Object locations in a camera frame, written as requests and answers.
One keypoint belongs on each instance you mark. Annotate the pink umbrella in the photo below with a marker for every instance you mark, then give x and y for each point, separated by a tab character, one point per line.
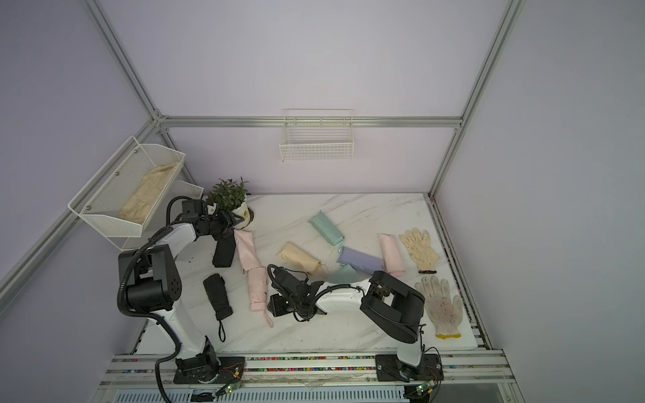
391	255
257	287

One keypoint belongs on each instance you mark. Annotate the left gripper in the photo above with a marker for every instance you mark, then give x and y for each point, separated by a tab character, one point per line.
228	222

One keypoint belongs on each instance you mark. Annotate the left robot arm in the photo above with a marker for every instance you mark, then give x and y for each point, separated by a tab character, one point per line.
150	283

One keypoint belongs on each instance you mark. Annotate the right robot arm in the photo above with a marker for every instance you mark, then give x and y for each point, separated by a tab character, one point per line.
396	308

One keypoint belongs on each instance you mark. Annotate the white speckled work glove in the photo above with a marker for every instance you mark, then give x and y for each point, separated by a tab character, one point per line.
445	312

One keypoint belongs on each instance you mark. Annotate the green umbrella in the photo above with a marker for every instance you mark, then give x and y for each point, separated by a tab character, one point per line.
346	274
322	224

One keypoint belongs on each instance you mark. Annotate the aluminium rail frame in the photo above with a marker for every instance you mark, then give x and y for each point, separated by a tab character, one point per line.
460	376

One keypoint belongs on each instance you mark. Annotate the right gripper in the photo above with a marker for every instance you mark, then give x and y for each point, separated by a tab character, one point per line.
279	307

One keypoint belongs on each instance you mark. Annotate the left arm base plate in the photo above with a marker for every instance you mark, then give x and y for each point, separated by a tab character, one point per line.
203	371

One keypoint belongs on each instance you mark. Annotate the yellow umbrella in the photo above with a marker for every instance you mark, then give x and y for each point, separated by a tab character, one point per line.
300	258

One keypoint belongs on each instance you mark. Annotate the cream work glove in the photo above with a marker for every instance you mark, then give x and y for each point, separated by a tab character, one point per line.
419	247

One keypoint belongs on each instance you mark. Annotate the black umbrella sleeve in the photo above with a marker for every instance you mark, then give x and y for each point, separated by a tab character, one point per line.
225	251

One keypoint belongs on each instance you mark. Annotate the green umbrella near front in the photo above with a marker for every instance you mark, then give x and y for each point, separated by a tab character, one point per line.
346	274

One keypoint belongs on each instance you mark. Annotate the green umbrella at back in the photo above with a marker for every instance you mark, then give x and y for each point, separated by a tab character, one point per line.
322	224

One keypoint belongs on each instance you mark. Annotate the pink umbrella sleeve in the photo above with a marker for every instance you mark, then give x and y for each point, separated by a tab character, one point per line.
246	248

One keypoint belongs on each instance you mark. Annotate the purple umbrella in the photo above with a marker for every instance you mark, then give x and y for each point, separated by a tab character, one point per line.
363	262

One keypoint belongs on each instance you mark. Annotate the white wire wall basket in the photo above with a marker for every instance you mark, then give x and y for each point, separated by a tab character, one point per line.
310	134

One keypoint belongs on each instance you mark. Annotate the white tiered mesh shelf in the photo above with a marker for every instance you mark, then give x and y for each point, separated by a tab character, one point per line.
125	202

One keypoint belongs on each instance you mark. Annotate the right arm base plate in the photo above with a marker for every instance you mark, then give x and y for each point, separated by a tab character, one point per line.
390	368

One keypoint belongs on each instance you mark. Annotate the cream glove in shelf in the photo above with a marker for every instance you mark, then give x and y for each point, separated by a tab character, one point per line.
140	204

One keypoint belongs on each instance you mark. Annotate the potted green plant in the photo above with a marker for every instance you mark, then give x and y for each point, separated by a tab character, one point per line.
231	196

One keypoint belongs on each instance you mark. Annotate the black umbrella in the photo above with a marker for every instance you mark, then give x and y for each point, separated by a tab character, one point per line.
217	295

